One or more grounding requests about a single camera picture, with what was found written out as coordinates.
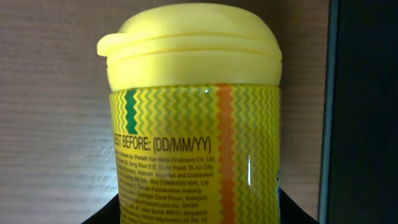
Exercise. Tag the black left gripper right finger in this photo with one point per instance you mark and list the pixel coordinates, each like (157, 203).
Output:
(291, 213)

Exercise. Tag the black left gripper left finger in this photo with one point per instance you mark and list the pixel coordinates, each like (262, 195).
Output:
(109, 214)

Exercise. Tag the yellow candy bottle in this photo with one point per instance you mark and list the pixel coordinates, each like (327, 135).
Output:
(195, 108)

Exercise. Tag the black open box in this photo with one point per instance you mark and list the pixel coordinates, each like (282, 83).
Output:
(359, 154)

